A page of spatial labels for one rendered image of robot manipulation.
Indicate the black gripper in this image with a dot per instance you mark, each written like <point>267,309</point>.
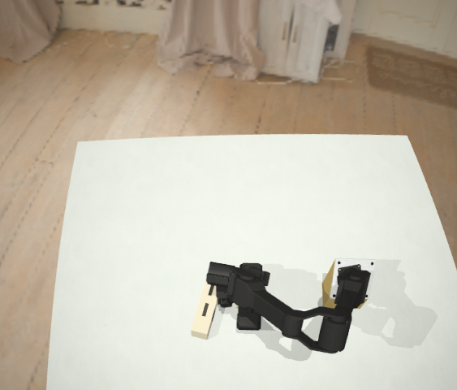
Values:
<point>248,318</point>

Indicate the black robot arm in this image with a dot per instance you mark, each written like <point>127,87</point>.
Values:
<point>246,288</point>

